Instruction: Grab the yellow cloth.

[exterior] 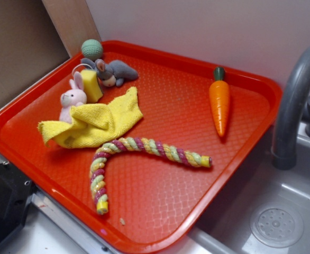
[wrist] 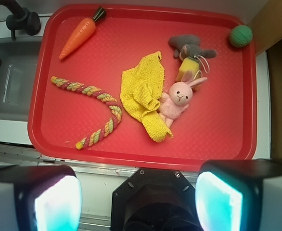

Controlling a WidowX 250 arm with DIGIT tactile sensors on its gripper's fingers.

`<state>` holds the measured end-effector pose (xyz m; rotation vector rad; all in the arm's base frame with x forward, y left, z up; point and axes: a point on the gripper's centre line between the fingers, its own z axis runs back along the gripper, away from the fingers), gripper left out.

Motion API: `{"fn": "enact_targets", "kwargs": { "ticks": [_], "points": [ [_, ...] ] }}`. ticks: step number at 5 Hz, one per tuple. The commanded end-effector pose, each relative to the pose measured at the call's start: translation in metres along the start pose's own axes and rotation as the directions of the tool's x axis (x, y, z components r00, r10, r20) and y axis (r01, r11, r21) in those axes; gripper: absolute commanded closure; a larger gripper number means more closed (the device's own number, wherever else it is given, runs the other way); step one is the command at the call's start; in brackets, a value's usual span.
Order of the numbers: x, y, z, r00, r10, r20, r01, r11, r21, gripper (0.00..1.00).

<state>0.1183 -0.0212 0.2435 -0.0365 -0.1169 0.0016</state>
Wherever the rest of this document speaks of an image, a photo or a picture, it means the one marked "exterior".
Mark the multicolour twisted rope toy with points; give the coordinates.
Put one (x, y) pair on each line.
(149, 146)

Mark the grey toy faucet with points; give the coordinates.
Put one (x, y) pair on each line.
(294, 104)

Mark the red plastic tray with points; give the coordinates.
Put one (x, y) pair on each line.
(152, 202)

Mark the orange toy carrot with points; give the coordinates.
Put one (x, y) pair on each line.
(219, 98)

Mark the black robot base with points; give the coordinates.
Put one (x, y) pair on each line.
(16, 190)

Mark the yellow sponge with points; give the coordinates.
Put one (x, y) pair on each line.
(91, 86)

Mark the yellow cloth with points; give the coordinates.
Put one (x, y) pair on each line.
(94, 124)

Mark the pink plush bunny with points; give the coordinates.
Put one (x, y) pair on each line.
(73, 97)

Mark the green textured ball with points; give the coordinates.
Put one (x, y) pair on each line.
(92, 49)

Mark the brown cardboard panel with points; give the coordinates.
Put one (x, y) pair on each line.
(36, 37)

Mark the grey toy sink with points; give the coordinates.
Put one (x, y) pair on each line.
(261, 209)

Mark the grey plush bunny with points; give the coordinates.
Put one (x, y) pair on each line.
(111, 74)

